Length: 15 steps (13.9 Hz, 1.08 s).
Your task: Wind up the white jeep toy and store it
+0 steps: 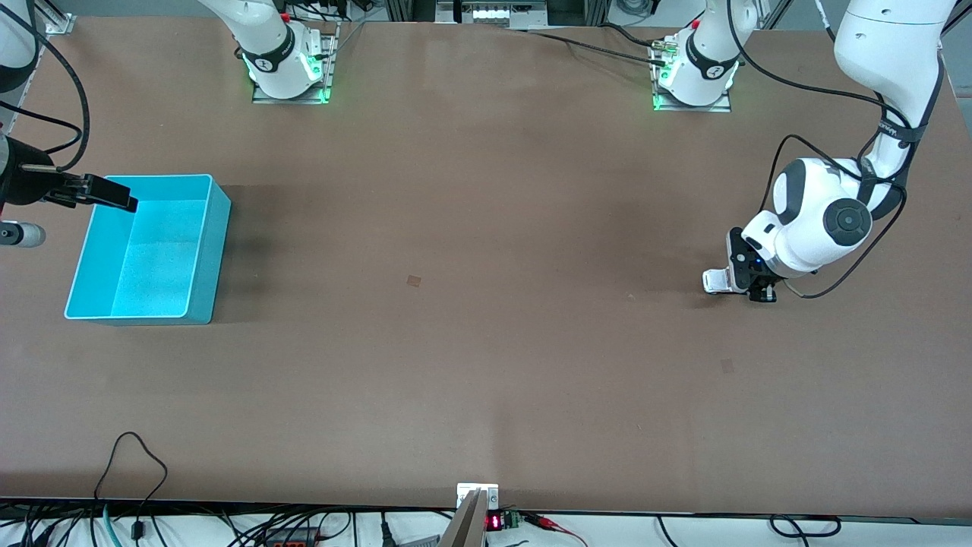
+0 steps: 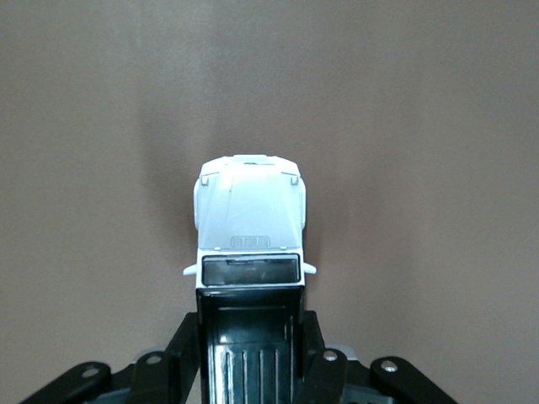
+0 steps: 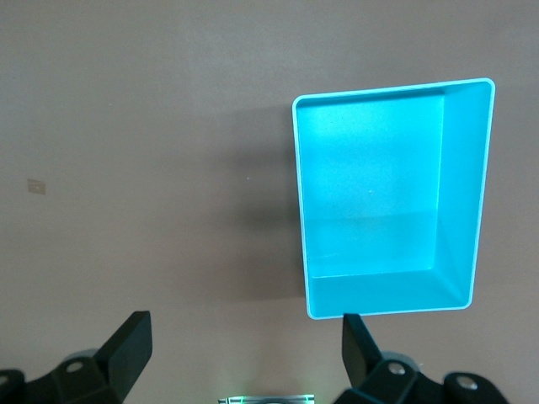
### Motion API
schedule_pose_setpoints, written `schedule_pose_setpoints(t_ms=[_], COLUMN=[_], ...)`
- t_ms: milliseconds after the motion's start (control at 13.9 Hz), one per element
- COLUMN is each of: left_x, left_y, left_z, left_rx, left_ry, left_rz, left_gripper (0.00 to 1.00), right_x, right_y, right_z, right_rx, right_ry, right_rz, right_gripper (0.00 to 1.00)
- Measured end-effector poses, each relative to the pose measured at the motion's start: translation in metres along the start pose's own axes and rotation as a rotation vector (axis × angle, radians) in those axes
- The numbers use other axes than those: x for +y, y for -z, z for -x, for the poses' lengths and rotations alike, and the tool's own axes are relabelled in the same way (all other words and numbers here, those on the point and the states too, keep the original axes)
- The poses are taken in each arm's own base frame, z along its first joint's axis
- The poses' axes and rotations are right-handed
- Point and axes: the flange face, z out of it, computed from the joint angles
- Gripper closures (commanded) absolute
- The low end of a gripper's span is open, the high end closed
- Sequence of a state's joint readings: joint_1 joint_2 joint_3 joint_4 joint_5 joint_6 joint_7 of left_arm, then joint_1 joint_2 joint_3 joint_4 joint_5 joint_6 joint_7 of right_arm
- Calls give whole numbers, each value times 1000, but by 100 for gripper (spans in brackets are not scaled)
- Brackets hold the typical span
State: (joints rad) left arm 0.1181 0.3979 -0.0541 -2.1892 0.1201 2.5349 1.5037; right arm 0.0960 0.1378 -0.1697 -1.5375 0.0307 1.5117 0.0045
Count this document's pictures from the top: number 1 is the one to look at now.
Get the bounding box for cyan plastic bin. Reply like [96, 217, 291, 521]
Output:
[64, 174, 232, 327]

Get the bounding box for silver lit device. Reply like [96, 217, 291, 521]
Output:
[437, 0, 548, 30]

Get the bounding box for black box red buttons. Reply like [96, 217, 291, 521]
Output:
[262, 527, 323, 547]

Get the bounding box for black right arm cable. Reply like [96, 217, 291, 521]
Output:
[0, 4, 90, 172]

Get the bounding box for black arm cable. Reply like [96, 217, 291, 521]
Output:
[0, 4, 90, 172]
[725, 0, 946, 299]

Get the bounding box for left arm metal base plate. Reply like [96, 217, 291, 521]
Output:
[651, 42, 733, 113]

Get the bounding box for aluminium frame profile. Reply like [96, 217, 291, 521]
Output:
[34, 0, 75, 35]
[940, 0, 972, 43]

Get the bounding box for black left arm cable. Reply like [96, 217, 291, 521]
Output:
[725, 0, 946, 299]

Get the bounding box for thin black looped cable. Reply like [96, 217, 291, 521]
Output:
[93, 431, 169, 542]

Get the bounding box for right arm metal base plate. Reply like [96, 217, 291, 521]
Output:
[252, 21, 335, 105]

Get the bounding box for short black table cable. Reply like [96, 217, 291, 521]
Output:
[598, 23, 665, 48]

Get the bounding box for black coiled cable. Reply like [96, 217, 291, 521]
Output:
[769, 514, 842, 539]

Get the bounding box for long black table cable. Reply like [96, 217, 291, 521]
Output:
[516, 27, 669, 68]

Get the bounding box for red clip lead wire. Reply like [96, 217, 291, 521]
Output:
[522, 514, 589, 547]

